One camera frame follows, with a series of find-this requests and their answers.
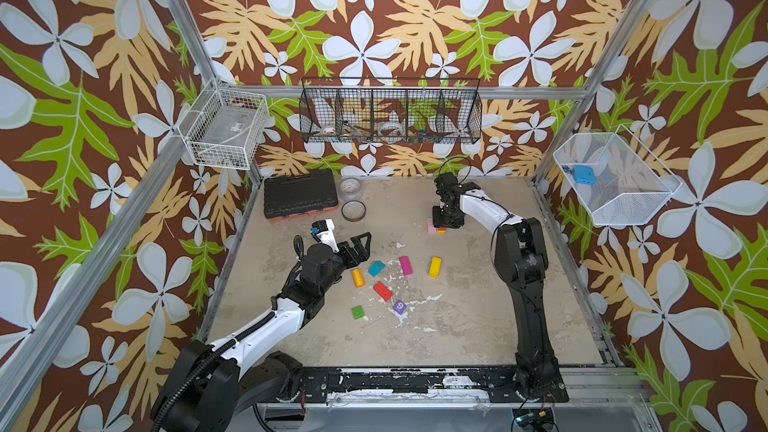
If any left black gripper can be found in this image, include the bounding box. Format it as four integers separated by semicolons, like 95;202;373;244
319;230;370;298

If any pink block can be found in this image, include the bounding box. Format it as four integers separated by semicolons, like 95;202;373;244
427;218;437;235

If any yellow arch block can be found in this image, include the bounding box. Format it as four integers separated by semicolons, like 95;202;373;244
428;257;442;279

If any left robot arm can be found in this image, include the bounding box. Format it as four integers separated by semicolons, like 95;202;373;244
151;228;372;431

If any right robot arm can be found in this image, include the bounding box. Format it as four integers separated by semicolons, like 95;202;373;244
432;175;568;402

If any teal block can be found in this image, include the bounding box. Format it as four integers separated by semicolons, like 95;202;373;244
368;261;386;277

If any orange supermarket block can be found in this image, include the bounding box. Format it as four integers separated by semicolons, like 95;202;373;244
352;269;366;288

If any red rectangular block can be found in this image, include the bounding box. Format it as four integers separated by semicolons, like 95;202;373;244
373;282;394;302

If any magenta block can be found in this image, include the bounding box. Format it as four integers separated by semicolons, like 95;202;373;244
399;256;414;276

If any green square block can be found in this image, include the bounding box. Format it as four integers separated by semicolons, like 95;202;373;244
352;306;365;320

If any clear plastic cup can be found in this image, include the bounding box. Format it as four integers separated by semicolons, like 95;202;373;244
338;177;363;202

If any purple number nine cube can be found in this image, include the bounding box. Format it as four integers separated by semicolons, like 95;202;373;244
393;301;407;316

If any black tool case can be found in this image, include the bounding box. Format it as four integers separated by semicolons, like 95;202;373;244
263;170;339;221

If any blue object in basket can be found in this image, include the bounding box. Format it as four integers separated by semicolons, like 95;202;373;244
570;165;597;186

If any white mesh basket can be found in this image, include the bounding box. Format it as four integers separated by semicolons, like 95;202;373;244
554;126;683;228

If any black wire basket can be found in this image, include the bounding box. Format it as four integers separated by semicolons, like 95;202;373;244
298;77;483;144

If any white wire basket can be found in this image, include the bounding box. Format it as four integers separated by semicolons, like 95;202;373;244
179;80;271;171

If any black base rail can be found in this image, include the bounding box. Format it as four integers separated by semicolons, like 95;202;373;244
298;365;570;404

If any aluminium frame structure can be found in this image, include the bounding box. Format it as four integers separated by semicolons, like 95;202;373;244
1;0;651;431

